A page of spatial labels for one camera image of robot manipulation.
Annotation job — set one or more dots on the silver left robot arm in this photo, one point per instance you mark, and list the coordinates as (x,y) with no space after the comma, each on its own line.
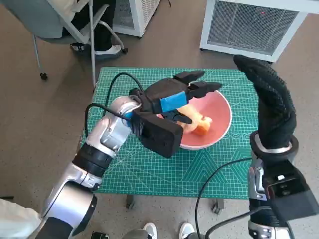
(109,129)

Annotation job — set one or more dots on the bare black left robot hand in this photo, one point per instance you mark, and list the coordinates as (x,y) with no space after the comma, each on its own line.
(167,92)

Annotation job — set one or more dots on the white cloth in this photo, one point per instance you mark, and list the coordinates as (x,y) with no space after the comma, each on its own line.
(15,221)

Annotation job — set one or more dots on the green cutting mat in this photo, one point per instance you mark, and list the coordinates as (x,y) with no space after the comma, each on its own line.
(162,174)

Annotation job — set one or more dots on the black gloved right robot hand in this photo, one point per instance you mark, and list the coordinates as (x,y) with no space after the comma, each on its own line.
(276,112)

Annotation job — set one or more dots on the table leg caster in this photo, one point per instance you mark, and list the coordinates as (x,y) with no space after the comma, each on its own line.
(130,202)
(217,206)

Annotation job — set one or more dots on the long orange toy bread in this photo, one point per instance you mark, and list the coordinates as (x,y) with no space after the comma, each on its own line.
(200,130)

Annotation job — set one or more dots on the round toy bread bun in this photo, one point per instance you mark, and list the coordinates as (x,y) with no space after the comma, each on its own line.
(193,117)

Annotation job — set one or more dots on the grey office chair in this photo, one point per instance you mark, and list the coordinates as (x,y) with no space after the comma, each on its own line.
(32,20)

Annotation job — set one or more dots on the large white vented cabinet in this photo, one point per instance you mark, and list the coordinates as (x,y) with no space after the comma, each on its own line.
(249,25)

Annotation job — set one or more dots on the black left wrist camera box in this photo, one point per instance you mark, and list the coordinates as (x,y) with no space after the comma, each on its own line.
(159,134)

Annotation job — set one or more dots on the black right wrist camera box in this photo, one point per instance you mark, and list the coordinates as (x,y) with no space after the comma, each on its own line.
(291,191)

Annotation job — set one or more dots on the small white vented cabinet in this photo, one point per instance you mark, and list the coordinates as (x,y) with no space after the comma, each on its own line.
(139,15)

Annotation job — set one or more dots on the pink bowl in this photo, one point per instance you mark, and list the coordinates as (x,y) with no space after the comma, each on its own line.
(216,112)

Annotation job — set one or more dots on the white shoe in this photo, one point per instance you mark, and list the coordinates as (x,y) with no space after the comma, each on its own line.
(149,230)
(187,230)

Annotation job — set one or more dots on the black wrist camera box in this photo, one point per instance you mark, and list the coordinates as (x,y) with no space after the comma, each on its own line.
(159,134)
(291,191)

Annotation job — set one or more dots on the small black device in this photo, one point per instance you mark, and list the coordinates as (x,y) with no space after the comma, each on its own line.
(100,235)

